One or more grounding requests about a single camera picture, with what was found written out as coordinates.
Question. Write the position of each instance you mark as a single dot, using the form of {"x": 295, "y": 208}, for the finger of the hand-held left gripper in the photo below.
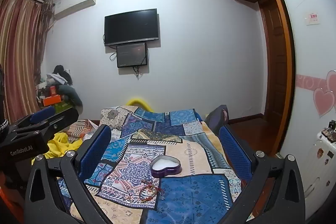
{"x": 63, "y": 119}
{"x": 42, "y": 113}

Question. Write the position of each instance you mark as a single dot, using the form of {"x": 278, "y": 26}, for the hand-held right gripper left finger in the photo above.
{"x": 95, "y": 150}

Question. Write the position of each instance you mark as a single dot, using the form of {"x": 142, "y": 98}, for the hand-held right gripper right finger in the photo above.
{"x": 235, "y": 153}

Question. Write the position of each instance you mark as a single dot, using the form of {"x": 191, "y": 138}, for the purple heart-shaped tin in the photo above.
{"x": 165, "y": 167}

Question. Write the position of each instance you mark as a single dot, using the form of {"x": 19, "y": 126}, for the orange box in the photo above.
{"x": 52, "y": 100}

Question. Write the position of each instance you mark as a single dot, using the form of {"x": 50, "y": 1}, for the orange striped cloth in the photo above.
{"x": 80, "y": 128}

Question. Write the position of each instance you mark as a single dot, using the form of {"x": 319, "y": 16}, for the yellow blanket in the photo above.
{"x": 61, "y": 144}

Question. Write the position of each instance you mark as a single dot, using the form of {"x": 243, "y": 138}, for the pile of clothes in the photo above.
{"x": 61, "y": 82}

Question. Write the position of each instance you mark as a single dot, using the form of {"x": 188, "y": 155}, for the dark backpack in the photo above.
{"x": 216, "y": 119}

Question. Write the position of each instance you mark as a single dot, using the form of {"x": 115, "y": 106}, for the patchwork printed blanket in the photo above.
{"x": 183, "y": 140}

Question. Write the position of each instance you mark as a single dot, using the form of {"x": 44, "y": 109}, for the yellow plastic object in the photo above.
{"x": 139, "y": 102}

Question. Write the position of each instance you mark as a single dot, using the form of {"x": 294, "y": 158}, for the striped curtain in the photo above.
{"x": 18, "y": 50}

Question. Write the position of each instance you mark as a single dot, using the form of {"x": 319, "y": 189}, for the brown wooden door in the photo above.
{"x": 275, "y": 77}

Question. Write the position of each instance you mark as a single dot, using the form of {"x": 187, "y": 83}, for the white appliance with magnets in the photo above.
{"x": 320, "y": 169}

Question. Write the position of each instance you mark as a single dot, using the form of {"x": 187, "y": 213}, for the small bottles on appliance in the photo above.
{"x": 330, "y": 130}

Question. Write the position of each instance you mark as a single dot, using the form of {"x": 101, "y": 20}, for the white air conditioner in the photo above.
{"x": 74, "y": 3}

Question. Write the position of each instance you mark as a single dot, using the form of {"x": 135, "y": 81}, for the white sliding door pink hearts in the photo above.
{"x": 309, "y": 61}

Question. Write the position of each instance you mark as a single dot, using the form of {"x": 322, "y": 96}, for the red and white sticker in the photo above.
{"x": 313, "y": 18}

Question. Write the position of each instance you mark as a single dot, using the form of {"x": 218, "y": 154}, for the small black wall monitor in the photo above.
{"x": 131, "y": 54}

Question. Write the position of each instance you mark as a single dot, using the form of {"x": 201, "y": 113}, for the black wall television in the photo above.
{"x": 131, "y": 27}

